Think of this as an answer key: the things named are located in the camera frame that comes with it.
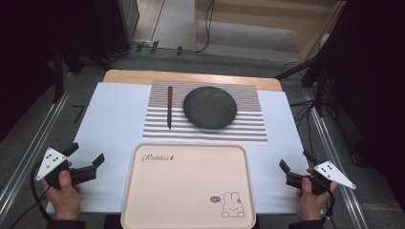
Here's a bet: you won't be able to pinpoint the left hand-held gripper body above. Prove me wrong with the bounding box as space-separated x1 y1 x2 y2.
35 147 97 189

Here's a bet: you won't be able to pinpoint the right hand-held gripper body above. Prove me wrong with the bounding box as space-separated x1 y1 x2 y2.
285 160 357 197

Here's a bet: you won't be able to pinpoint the person's right hand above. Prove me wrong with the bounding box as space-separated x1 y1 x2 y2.
295 168 339 222

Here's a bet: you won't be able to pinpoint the person's left hand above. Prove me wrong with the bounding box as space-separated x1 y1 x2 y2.
42 160 82 221

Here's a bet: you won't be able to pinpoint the white table sheet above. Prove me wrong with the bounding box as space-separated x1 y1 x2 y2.
45 81 311 215

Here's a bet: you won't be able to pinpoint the striped placemat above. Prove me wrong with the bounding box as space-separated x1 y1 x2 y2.
141 79 269 145

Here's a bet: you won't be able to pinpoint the black metal stand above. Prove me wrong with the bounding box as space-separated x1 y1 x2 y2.
51 37 113 104
274 47 333 118

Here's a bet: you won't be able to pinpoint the pink tray with rabbit print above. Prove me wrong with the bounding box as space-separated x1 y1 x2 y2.
119 142 258 229

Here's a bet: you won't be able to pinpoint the wooden table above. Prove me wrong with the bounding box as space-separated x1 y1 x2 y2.
102 69 284 93

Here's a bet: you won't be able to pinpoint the dark round plate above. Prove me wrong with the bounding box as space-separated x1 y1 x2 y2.
182 86 239 131

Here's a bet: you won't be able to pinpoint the dark cabinet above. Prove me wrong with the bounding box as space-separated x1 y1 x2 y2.
94 0 141 60

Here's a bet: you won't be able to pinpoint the wooden shelf unit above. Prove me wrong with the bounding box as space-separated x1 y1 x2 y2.
192 0 348 62

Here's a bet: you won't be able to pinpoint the metal floor rail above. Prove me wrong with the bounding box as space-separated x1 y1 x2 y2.
300 87 372 229
0 90 72 220

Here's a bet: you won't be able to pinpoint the right hand-held gripper cable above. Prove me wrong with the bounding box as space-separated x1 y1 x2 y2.
319 190 339 229

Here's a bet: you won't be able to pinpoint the hand-held gripper cable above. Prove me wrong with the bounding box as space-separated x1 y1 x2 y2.
9 161 54 229
319 190 339 229

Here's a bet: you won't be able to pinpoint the left hand-held gripper cable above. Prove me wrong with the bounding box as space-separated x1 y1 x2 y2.
9 161 54 229

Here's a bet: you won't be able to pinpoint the black floor cables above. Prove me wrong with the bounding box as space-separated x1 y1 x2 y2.
281 60 319 151

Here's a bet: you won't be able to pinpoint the black hanging cable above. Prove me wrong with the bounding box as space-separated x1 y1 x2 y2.
192 0 215 53

